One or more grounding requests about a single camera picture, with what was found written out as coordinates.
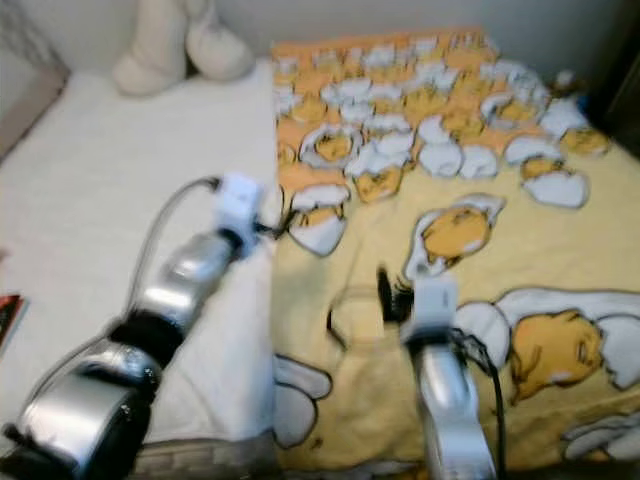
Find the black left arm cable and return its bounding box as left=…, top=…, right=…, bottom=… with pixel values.
left=130, top=177, right=223, bottom=301

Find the beige plush toy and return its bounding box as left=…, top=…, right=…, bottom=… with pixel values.
left=112, top=0, right=254, bottom=96

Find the white ornament printed panel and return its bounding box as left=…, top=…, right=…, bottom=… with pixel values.
left=0, top=20, right=66, bottom=156

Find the dark book with red cover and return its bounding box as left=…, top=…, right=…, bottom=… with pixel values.
left=0, top=293, right=29, bottom=351

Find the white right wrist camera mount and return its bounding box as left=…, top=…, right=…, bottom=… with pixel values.
left=400, top=278, right=461, bottom=346

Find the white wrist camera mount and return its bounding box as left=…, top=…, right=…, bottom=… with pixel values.
left=218, top=173, right=266, bottom=236
left=400, top=278, right=461, bottom=346

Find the yellow cartoon egg blanket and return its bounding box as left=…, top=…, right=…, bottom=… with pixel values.
left=270, top=28, right=640, bottom=476

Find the bed with white mattress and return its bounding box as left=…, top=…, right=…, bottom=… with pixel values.
left=0, top=60, right=281, bottom=476

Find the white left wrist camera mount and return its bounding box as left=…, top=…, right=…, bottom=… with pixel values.
left=218, top=173, right=266, bottom=236

